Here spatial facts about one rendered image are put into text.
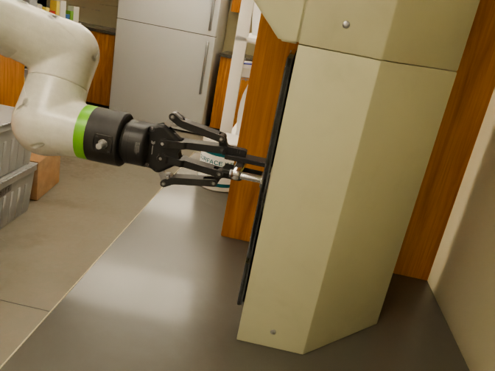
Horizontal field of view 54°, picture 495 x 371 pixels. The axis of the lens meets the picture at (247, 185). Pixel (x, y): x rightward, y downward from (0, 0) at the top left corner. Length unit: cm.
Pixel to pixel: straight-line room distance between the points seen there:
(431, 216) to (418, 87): 45
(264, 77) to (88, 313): 57
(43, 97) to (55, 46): 9
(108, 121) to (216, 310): 37
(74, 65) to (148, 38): 496
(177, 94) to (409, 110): 512
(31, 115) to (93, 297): 32
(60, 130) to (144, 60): 504
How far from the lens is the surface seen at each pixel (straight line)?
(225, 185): 141
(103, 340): 80
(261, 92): 105
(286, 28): 66
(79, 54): 88
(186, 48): 571
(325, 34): 66
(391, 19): 67
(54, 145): 85
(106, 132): 81
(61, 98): 86
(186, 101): 577
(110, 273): 95
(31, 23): 87
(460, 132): 110
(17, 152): 315
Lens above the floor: 143
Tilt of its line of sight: 19 degrees down
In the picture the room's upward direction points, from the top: 11 degrees clockwise
